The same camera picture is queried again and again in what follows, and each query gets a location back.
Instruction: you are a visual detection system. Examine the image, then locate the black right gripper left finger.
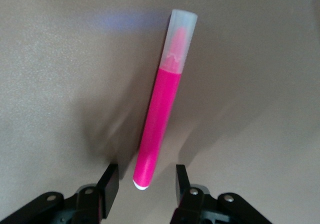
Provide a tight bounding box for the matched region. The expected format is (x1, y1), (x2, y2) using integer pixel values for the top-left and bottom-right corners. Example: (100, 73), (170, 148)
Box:
(0, 163), (120, 224)

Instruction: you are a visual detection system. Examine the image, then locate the pink marker pen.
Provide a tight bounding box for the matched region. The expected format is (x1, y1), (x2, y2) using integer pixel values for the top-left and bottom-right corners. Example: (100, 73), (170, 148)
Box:
(131, 8), (199, 191)

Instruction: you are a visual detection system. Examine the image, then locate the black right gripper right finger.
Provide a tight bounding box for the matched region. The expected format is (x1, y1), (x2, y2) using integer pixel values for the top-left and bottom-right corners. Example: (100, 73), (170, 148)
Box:
(171, 164), (274, 224)

